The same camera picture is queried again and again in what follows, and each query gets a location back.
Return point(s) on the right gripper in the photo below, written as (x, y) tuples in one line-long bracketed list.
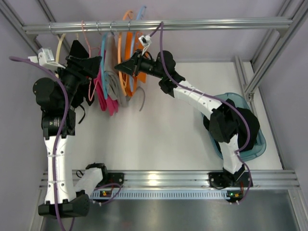
[(137, 63)]

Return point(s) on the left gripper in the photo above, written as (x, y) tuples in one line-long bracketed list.
[(78, 66)]

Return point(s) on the orange plastic hanger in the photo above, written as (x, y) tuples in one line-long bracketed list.
[(129, 15)]

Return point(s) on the light blue plastic hanger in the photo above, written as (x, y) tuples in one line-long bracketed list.
[(139, 16)]

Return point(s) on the black trousers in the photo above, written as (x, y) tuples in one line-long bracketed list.
[(81, 95), (226, 122)]

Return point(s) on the orange trousers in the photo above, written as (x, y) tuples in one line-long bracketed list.
[(140, 77)]

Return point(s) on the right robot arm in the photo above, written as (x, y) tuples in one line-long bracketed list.
[(175, 85)]

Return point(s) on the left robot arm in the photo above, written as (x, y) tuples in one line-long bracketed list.
[(64, 199)]

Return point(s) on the black trousers on cream hanger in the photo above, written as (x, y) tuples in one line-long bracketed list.
[(81, 95)]

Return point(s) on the beige grey trousers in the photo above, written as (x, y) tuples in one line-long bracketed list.
[(115, 82)]

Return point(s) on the teal plastic hanger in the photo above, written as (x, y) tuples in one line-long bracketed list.
[(106, 52)]

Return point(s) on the cream plastic hanger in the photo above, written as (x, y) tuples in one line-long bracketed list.
[(59, 46)]

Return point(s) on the teal plastic basket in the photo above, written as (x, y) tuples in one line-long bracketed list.
[(257, 142)]

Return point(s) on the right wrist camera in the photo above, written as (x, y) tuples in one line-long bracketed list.
[(145, 41)]

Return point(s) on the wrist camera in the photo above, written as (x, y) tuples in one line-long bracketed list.
[(145, 41), (46, 59)]

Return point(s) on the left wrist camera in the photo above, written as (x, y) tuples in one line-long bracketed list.
[(46, 59)]

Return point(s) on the aluminium frame posts left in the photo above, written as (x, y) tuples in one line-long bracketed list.
[(14, 41)]

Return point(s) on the aluminium frame posts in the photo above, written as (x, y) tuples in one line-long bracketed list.
[(14, 41), (248, 87)]

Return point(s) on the silver aluminium hanging rail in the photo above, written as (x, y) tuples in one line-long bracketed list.
[(168, 25)]

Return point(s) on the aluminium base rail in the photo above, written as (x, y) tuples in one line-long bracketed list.
[(178, 179)]

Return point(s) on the slotted cable duct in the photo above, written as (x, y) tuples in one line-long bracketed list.
[(164, 194)]

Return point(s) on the aluminium frame posts right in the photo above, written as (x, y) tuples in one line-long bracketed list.
[(248, 87)]

